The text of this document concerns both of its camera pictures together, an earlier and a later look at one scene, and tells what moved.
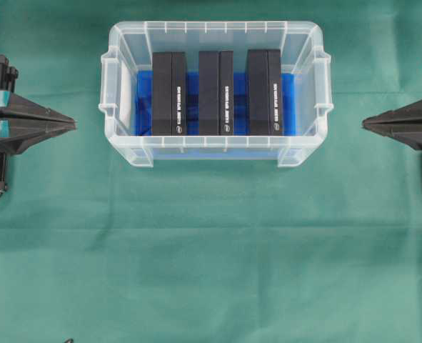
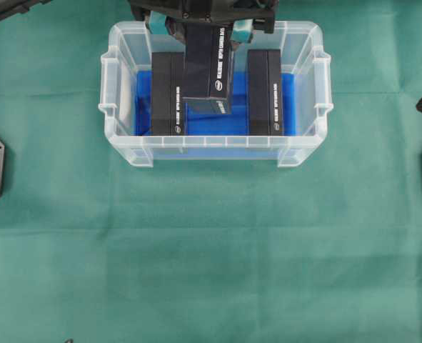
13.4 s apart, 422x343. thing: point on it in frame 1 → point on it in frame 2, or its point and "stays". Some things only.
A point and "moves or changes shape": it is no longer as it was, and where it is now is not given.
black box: [216, 93] moves or changes shape
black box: [264, 92] stays
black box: [169, 95] stays
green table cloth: [86, 245] stays
